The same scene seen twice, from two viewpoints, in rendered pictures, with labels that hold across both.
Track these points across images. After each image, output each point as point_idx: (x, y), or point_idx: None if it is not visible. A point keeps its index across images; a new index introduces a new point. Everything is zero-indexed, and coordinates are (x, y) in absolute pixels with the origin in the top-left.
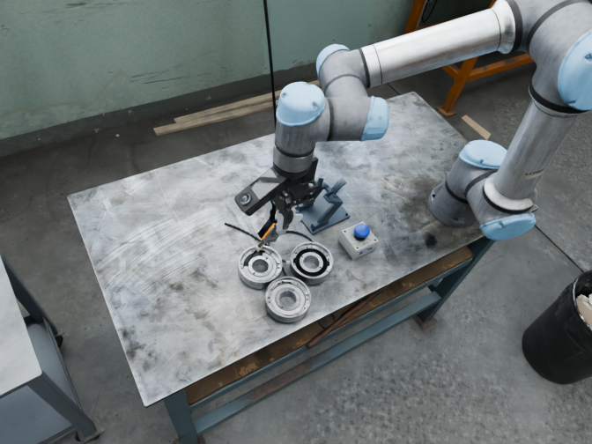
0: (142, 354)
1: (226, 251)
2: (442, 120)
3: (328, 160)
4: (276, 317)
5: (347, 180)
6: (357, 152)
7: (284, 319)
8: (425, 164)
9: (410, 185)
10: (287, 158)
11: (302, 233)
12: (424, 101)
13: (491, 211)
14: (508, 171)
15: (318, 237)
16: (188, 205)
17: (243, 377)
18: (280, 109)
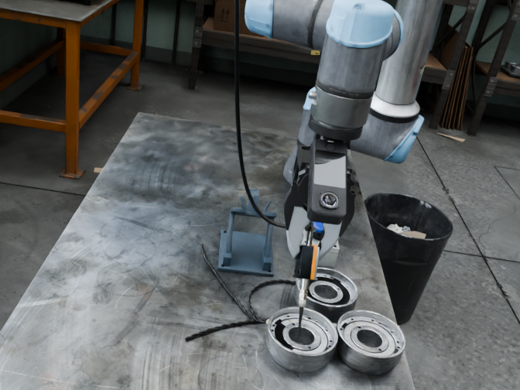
0: None
1: (237, 364)
2: (198, 122)
3: (170, 206)
4: (391, 364)
5: (215, 210)
6: (182, 184)
7: (400, 356)
8: (244, 160)
9: (263, 182)
10: (365, 101)
11: (268, 281)
12: (160, 115)
13: (398, 130)
14: (404, 75)
15: (281, 274)
16: (108, 362)
17: None
18: (360, 27)
